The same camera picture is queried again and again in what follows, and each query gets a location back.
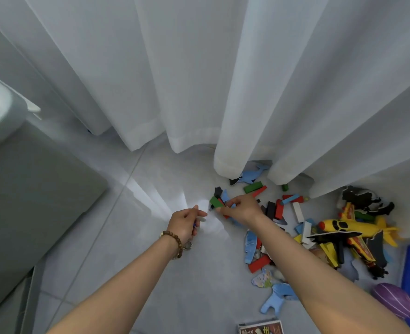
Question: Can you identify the yellow toy airplane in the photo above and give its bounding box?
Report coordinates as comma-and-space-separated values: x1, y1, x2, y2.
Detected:
309, 202, 400, 272

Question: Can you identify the blue whale puzzle piece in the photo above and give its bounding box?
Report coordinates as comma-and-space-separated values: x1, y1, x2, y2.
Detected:
230, 163, 271, 186

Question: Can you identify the pale map puzzle piece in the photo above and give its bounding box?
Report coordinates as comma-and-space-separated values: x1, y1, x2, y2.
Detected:
251, 268, 274, 289

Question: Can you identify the person's left hand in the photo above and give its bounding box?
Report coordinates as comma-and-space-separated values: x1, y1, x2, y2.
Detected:
166, 205, 208, 244

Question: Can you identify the long blue puzzle piece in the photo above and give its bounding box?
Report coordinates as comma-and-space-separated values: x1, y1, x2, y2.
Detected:
244, 230, 259, 265

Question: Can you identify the pile of colourful wooden blocks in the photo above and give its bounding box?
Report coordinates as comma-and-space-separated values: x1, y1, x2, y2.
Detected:
208, 181, 341, 275

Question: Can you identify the person's left forearm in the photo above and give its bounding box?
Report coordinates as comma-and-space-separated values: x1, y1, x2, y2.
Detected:
47, 236, 180, 334

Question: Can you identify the blue animal puzzle piece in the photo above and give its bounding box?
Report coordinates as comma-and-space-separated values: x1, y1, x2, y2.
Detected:
259, 283, 300, 316

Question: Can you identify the brown wooden bead bracelet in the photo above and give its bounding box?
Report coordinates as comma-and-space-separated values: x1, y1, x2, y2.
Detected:
160, 230, 184, 259

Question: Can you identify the grey cabinet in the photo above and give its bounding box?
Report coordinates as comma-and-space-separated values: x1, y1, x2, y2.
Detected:
0, 120, 109, 322

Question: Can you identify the person's right forearm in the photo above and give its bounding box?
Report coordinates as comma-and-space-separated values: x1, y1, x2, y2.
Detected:
250, 217, 410, 334

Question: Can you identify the person's right hand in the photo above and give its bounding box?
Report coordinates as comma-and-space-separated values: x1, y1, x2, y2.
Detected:
215, 194, 265, 228

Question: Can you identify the white sheer curtain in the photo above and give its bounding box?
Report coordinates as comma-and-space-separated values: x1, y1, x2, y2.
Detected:
0, 0, 410, 238

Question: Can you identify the black and white toy animal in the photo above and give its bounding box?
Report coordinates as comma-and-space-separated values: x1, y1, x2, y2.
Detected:
337, 186, 395, 216

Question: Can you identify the printed cardboard box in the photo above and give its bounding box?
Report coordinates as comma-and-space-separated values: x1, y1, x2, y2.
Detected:
237, 319, 284, 334

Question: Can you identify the purple striped ball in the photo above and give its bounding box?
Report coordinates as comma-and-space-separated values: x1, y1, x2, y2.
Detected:
370, 283, 410, 320

